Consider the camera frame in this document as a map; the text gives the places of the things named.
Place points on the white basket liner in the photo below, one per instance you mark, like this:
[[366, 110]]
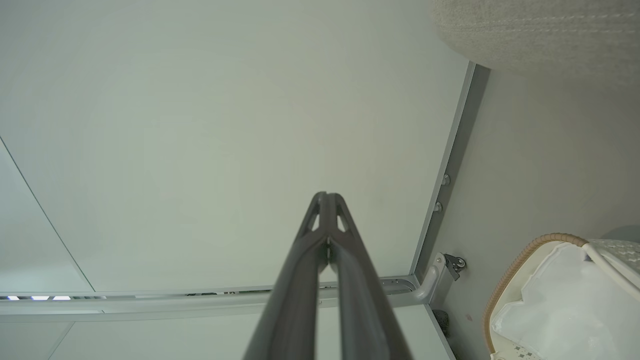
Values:
[[565, 310]]

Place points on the tan wicker laundry basket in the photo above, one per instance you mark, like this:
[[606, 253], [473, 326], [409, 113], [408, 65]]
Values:
[[505, 277]]

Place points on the grey fabric sofa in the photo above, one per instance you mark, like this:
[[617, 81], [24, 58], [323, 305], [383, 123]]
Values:
[[540, 30]]

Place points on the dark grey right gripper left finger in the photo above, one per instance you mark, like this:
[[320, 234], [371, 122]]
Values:
[[292, 300]]

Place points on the grey partition caster foot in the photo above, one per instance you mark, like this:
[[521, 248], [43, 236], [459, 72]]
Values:
[[437, 272]]

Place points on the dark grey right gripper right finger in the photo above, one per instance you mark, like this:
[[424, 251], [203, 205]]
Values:
[[365, 310]]

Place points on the silver frame bolt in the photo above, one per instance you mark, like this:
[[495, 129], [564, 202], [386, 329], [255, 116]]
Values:
[[438, 206], [445, 179]]

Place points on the grey metal partition rail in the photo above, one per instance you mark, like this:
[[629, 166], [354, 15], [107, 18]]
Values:
[[450, 165]]

